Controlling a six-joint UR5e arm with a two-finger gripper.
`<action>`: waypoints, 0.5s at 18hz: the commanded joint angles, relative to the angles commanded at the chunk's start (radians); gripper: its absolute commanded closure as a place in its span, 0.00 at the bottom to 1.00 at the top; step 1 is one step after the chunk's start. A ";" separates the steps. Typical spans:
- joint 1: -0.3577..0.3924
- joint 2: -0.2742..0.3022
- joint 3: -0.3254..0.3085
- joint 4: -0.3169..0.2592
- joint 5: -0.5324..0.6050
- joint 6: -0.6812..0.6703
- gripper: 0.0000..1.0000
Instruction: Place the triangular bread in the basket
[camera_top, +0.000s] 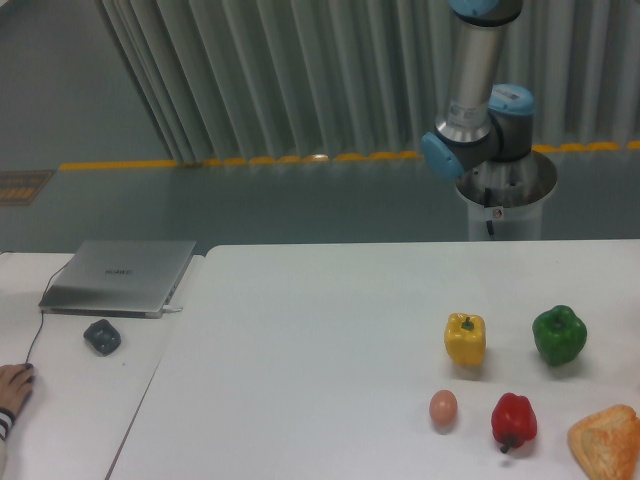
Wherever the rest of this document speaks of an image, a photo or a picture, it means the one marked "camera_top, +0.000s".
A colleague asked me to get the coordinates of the person's hand on mouse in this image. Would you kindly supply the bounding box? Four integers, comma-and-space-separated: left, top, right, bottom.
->
0, 364, 27, 417

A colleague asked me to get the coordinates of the triangular golden bread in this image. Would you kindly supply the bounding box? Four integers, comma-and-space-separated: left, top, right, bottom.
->
567, 404, 639, 479

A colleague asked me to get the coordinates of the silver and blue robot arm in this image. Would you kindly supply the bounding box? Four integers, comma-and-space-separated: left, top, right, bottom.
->
422, 1, 533, 180

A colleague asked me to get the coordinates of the striped sleeve forearm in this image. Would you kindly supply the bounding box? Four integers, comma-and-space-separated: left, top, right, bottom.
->
0, 407, 16, 480

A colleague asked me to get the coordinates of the black computer mouse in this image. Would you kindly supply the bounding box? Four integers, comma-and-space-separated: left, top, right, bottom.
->
22, 363, 35, 399

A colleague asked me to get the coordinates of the small black plastic object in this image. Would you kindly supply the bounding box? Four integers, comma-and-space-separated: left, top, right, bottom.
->
83, 319, 122, 356

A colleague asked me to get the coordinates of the silver closed laptop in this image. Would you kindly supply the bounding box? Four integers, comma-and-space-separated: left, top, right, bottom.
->
39, 240, 196, 318

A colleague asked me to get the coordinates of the grey pleated curtain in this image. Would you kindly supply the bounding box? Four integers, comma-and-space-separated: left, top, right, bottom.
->
99, 1, 639, 164

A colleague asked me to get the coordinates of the brown egg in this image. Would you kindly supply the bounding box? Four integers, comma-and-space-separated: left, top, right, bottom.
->
429, 390, 458, 427

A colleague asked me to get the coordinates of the yellow bell pepper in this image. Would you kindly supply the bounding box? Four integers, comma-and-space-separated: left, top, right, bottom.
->
444, 313, 486, 367

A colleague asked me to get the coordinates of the red bell pepper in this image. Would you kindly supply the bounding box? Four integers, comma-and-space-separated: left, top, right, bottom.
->
491, 392, 538, 454

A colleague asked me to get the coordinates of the green bell pepper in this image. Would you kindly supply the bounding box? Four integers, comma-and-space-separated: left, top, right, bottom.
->
532, 305, 588, 367

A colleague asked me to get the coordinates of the black mouse cable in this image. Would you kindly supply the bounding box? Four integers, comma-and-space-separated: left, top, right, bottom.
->
23, 265, 75, 365

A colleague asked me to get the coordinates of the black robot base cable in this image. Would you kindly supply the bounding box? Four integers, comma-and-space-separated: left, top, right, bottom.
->
483, 187, 496, 242

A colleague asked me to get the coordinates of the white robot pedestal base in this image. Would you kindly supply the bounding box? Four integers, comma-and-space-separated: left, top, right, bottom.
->
455, 151, 558, 241

